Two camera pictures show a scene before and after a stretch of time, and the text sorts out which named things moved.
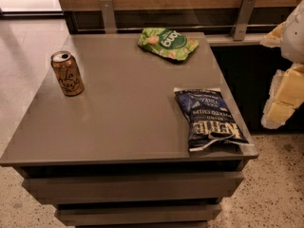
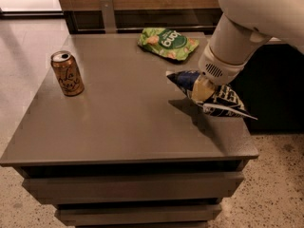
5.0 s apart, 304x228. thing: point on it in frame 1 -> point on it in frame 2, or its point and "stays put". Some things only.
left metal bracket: x=109 y=16 stays put
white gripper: x=294 y=37 -> x=218 y=68
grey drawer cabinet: x=131 y=164 stays put
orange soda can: x=67 y=73 stays put
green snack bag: x=168 y=43 stays put
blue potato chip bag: x=211 y=123 -> x=225 y=103
